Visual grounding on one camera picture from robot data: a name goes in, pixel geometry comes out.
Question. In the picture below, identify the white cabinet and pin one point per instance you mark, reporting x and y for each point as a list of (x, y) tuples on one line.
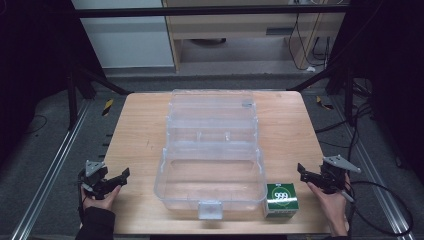
[(126, 40)]

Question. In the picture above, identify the aluminium floor rail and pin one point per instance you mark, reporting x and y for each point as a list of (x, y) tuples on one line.
[(50, 173), (376, 173)]

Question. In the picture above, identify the light wooden desk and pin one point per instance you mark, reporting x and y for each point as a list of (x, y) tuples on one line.
[(240, 25)]

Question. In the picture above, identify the clear plastic storage box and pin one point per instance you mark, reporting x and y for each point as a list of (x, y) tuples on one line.
[(210, 153)]

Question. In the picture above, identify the person's left hand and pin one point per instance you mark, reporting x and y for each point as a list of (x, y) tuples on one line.
[(100, 202)]

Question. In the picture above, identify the green and white carton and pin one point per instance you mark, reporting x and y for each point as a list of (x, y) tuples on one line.
[(281, 200)]

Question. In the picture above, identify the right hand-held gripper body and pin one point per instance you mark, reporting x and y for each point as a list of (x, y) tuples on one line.
[(335, 171)]

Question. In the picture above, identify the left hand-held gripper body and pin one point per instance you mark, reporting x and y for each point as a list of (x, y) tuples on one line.
[(94, 176)]

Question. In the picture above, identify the black curtain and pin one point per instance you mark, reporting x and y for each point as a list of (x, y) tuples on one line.
[(390, 76), (33, 66)]

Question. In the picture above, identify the black metal stand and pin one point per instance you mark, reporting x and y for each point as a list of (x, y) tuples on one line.
[(83, 83), (336, 80)]

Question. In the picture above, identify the yellow and black tape strip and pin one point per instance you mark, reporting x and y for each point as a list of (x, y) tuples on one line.
[(324, 104), (107, 107)]

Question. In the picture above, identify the black metal crossbar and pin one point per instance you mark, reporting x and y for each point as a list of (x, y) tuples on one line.
[(206, 11)]

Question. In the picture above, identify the person's right hand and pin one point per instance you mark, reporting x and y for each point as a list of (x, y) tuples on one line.
[(332, 210)]

